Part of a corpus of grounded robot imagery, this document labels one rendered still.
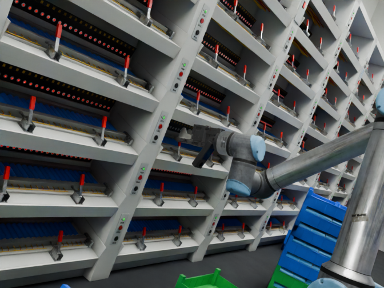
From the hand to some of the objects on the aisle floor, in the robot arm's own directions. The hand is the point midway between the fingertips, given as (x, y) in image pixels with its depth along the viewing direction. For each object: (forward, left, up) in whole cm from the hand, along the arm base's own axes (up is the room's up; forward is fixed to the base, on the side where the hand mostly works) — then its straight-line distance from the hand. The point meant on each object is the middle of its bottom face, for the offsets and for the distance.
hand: (177, 140), depth 168 cm
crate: (-36, -17, -55) cm, 68 cm away
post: (+10, +14, -58) cm, 60 cm away
